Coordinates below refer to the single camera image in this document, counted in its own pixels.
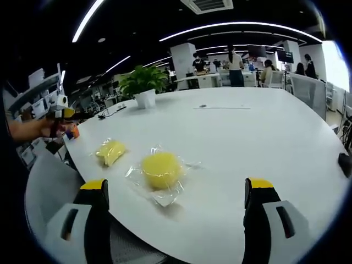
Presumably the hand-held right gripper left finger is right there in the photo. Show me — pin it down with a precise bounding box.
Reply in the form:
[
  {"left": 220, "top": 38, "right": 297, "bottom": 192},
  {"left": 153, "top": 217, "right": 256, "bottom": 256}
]
[{"left": 43, "top": 178, "right": 113, "bottom": 264}]

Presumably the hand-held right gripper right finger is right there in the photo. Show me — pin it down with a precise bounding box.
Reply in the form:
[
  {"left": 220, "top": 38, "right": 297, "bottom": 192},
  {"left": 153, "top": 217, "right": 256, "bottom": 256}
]
[{"left": 241, "top": 177, "right": 313, "bottom": 264}]

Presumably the rectangular yellow silicone block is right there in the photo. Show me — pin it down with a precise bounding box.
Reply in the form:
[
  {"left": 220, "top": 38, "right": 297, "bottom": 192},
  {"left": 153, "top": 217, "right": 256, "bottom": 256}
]
[{"left": 95, "top": 139, "right": 129, "bottom": 168}]

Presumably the round yellow silicone block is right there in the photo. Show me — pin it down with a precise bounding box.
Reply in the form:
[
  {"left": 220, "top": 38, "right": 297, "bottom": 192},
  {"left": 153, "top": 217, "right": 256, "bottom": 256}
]
[{"left": 125, "top": 144, "right": 202, "bottom": 207}]

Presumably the multicoloured cube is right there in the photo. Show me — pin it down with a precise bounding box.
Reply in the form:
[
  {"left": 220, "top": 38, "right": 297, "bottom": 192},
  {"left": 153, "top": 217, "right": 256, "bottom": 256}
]
[{"left": 64, "top": 124, "right": 81, "bottom": 140}]

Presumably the white storage shelf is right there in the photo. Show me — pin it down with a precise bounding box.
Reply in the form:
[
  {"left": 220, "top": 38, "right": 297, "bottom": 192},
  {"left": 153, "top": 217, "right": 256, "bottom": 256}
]
[{"left": 4, "top": 68, "right": 67, "bottom": 119}]

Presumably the green potted plant white pot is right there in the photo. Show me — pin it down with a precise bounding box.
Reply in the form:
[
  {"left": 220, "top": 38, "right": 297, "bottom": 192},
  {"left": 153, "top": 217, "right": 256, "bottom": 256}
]
[{"left": 117, "top": 64, "right": 170, "bottom": 109}]

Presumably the ceiling light strip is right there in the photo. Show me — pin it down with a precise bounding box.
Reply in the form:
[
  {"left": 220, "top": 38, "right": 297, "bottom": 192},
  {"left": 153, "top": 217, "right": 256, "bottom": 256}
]
[
  {"left": 158, "top": 21, "right": 323, "bottom": 43},
  {"left": 71, "top": 0, "right": 107, "bottom": 43}
]

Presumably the black rounded object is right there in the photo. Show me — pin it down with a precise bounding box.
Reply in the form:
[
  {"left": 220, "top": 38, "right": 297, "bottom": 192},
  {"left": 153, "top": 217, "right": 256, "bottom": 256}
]
[{"left": 337, "top": 152, "right": 352, "bottom": 178}]

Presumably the white office chair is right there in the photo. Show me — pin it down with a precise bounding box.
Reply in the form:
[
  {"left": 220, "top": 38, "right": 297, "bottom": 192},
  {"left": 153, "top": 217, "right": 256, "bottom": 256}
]
[{"left": 288, "top": 72, "right": 328, "bottom": 121}]

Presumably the black hanging monitor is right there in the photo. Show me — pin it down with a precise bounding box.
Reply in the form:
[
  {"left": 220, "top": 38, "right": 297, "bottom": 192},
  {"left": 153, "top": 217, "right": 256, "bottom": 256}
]
[
  {"left": 276, "top": 49, "right": 294, "bottom": 64},
  {"left": 247, "top": 45, "right": 268, "bottom": 59}
]

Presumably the ceiling air conditioner vent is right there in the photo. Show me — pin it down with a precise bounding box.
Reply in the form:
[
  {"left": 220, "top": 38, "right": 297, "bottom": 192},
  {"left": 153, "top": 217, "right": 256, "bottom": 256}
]
[{"left": 180, "top": 0, "right": 234, "bottom": 15}]

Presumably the black cable with plug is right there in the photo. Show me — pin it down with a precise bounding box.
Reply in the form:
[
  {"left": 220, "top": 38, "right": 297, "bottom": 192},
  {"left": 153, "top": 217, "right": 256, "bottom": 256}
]
[{"left": 97, "top": 106, "right": 128, "bottom": 120}]

